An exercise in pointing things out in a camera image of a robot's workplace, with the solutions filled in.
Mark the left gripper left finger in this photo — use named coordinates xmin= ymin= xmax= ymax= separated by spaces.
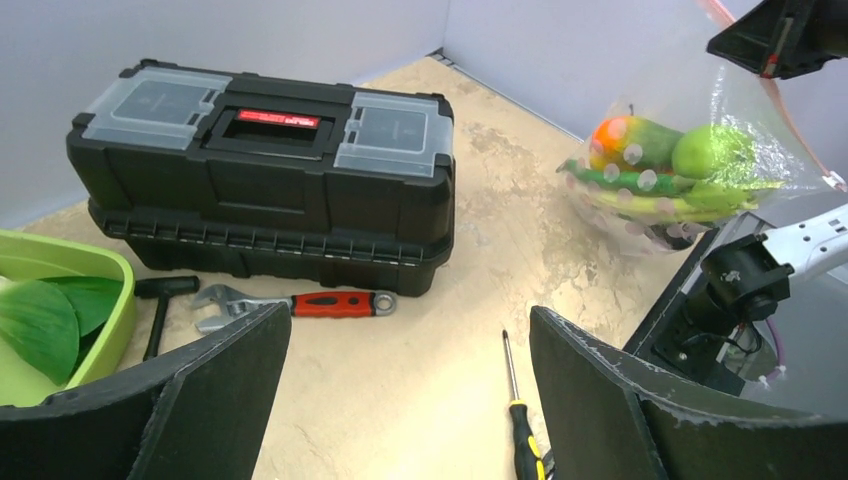
xmin=1 ymin=305 xmax=292 ymax=480

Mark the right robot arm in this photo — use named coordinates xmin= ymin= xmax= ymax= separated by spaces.
xmin=681 ymin=1 xmax=847 ymax=335

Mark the toy green apple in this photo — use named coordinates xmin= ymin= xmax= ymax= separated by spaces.
xmin=671 ymin=124 xmax=756 ymax=184

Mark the toy green bean pod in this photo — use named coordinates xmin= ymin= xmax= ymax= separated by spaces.
xmin=556 ymin=159 xmax=698 ymax=197

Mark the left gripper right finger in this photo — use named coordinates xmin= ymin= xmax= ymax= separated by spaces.
xmin=529 ymin=306 xmax=847 ymax=479

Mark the yellow black screwdriver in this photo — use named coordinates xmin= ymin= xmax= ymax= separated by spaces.
xmin=501 ymin=330 xmax=546 ymax=480

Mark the clear zip top bag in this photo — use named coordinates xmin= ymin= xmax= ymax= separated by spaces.
xmin=558 ymin=1 xmax=841 ymax=256

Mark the black hammer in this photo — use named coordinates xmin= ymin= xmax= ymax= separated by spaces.
xmin=134 ymin=275 xmax=200 ymax=362

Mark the toy green leaf vegetable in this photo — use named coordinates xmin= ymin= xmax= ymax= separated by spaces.
xmin=1 ymin=276 xmax=124 ymax=385

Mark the black toolbox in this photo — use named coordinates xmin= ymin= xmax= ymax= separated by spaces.
xmin=65 ymin=59 xmax=456 ymax=297

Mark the green plastic bin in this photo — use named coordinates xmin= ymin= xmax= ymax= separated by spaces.
xmin=1 ymin=230 xmax=136 ymax=407

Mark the adjustable wrench red handle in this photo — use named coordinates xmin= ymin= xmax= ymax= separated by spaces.
xmin=191 ymin=284 xmax=397 ymax=334

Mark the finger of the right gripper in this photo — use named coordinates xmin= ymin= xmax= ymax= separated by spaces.
xmin=706 ymin=0 xmax=847 ymax=80

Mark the toy mango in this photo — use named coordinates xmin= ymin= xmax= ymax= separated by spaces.
xmin=589 ymin=115 xmax=684 ymax=173

